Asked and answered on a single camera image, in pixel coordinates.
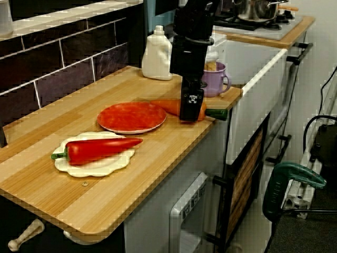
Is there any white wall hook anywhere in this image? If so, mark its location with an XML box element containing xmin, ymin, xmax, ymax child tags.
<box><xmin>7</xmin><ymin>218</ymin><xmax>45</xmax><ymax>251</ymax></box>

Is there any aluminium frame profile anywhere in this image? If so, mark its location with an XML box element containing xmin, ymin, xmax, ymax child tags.
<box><xmin>280</xmin><ymin>147</ymin><xmax>337</xmax><ymax>219</ymax></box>

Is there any dark framed oven door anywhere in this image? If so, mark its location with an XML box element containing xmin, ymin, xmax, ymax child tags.
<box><xmin>210</xmin><ymin>110</ymin><xmax>272</xmax><ymax>246</ymax></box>

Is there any toy stove top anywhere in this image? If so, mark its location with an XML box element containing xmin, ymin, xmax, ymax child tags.
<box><xmin>202</xmin><ymin>10</ymin><xmax>303</xmax><ymax>40</ymax></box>

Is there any green hand clamp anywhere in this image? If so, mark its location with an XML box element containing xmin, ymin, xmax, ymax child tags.
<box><xmin>262</xmin><ymin>162</ymin><xmax>327</xmax><ymax>216</ymax></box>

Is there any steel cooking pot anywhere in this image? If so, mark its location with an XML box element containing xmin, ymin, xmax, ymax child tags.
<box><xmin>233</xmin><ymin>0</ymin><xmax>300</xmax><ymax>22</ymax></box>

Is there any black cabinet handle bar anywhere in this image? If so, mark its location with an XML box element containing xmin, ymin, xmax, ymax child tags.
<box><xmin>265</xmin><ymin>134</ymin><xmax>292</xmax><ymax>164</ymax></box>
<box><xmin>286</xmin><ymin>42</ymin><xmax>314</xmax><ymax>65</ymax></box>

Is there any black power supply box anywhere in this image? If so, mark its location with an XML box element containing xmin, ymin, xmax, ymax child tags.
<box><xmin>309</xmin><ymin>123</ymin><xmax>337</xmax><ymax>169</ymax></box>

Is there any dark tiled backsplash hutch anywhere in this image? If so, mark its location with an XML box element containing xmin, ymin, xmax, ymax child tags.
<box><xmin>0</xmin><ymin>0</ymin><xmax>148</xmax><ymax>148</ymax></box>

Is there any white toy detergent bottle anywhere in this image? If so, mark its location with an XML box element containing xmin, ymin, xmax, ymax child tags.
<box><xmin>141</xmin><ymin>25</ymin><xmax>174</xmax><ymax>81</ymax></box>

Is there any orange toy carrot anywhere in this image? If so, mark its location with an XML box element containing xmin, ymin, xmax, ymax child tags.
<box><xmin>150</xmin><ymin>99</ymin><xmax>229</xmax><ymax>122</ymax></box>

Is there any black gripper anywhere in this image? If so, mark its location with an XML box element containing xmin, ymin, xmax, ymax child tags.
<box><xmin>170</xmin><ymin>34</ymin><xmax>214</xmax><ymax>123</ymax></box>

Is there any cream scalloped plate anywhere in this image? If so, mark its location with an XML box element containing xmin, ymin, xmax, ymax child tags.
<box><xmin>52</xmin><ymin>131</ymin><xmax>136</xmax><ymax>178</ymax></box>

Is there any orange round plate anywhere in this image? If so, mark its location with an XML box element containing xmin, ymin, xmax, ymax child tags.
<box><xmin>96</xmin><ymin>102</ymin><xmax>167</xmax><ymax>134</ymax></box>

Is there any purple plastic mug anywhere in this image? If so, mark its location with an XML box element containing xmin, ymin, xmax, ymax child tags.
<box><xmin>201</xmin><ymin>62</ymin><xmax>232</xmax><ymax>98</ymax></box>

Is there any grey dispenser panel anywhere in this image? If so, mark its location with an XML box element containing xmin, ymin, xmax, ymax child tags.
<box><xmin>168</xmin><ymin>172</ymin><xmax>209</xmax><ymax>253</ymax></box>

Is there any red toy chili pepper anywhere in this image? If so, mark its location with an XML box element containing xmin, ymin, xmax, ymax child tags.
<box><xmin>51</xmin><ymin>137</ymin><xmax>144</xmax><ymax>166</ymax></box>

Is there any toy ice cream cone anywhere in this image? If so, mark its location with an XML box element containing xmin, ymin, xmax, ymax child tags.
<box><xmin>205</xmin><ymin>50</ymin><xmax>220</xmax><ymax>72</ymax></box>

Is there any white toy sink unit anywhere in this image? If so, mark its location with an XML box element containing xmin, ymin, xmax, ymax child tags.
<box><xmin>213</xmin><ymin>31</ymin><xmax>288</xmax><ymax>166</ymax></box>

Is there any white toy kitchen cabinet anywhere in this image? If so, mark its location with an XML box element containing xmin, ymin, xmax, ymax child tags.
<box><xmin>123</xmin><ymin>115</ymin><xmax>232</xmax><ymax>253</ymax></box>

